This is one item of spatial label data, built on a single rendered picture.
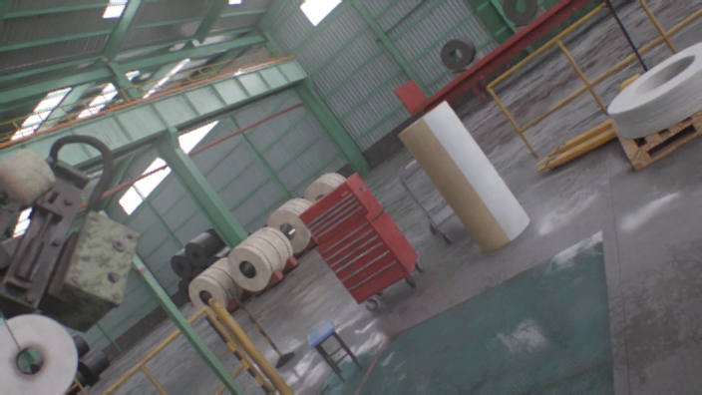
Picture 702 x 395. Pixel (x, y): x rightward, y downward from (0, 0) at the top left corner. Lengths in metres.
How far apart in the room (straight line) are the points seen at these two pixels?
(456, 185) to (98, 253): 3.69
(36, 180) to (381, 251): 4.20
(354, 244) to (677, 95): 3.10
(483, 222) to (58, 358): 3.97
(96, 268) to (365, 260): 4.21
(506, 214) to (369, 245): 1.36
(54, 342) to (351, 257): 4.38
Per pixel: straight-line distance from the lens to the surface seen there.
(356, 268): 5.24
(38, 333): 1.02
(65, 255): 1.19
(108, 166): 1.29
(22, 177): 1.17
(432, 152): 4.47
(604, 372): 2.50
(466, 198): 4.54
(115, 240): 1.17
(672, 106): 4.40
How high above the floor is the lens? 1.40
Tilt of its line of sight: 4 degrees down
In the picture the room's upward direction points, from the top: 37 degrees counter-clockwise
